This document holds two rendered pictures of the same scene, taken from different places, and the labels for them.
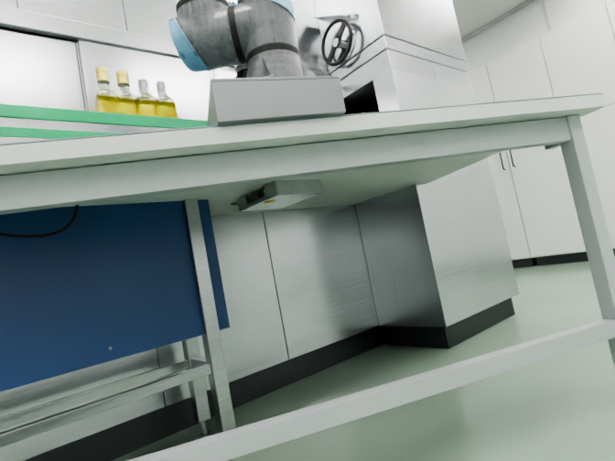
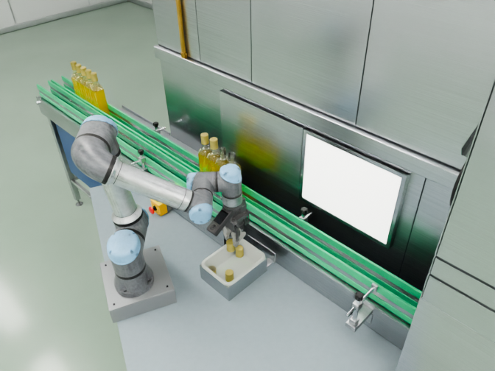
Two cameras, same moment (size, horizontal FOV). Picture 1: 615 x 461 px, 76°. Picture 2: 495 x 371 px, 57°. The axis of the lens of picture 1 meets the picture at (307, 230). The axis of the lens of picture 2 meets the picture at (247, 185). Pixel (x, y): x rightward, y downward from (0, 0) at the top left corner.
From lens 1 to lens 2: 242 cm
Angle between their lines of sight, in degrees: 89
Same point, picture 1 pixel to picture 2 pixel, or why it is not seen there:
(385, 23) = (452, 244)
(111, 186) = not seen: hidden behind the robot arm
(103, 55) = (230, 103)
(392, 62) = (428, 294)
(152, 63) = (257, 116)
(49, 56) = (212, 93)
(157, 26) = (272, 78)
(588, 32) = not seen: outside the picture
